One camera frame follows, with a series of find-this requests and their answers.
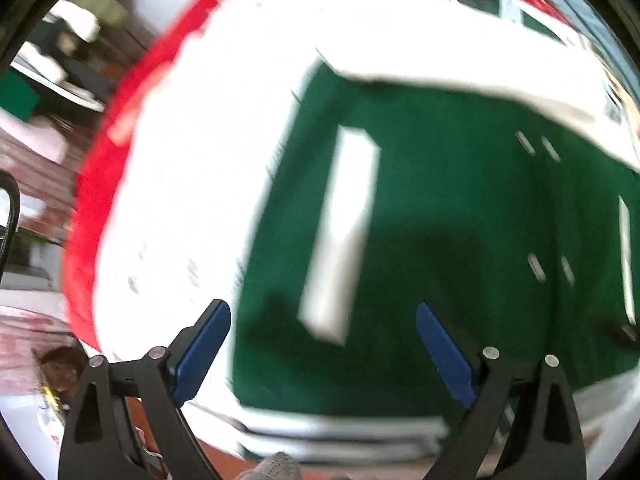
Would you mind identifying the green and white varsity jacket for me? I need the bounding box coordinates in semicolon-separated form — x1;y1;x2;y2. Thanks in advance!
92;0;639;463

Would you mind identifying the gloved hand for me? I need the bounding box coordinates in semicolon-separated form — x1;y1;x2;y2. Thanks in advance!
236;452;303;480

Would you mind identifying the red plush blanket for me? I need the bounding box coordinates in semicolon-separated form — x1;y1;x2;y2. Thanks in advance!
62;0;572;356

